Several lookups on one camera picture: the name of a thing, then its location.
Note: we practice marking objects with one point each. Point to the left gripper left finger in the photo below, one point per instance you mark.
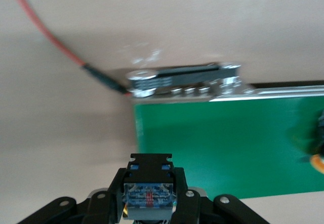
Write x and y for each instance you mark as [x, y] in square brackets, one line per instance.
[101, 208]

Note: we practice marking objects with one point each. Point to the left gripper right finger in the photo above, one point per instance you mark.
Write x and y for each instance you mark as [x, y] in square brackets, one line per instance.
[192, 208]

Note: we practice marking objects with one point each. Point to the green push button switch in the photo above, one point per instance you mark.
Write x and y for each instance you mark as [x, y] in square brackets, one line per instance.
[149, 198]

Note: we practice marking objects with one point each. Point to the yellow push button switch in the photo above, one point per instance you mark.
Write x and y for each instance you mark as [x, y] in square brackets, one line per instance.
[319, 162]

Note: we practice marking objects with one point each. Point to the green conveyor belt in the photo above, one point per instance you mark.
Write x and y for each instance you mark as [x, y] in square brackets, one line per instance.
[227, 138]

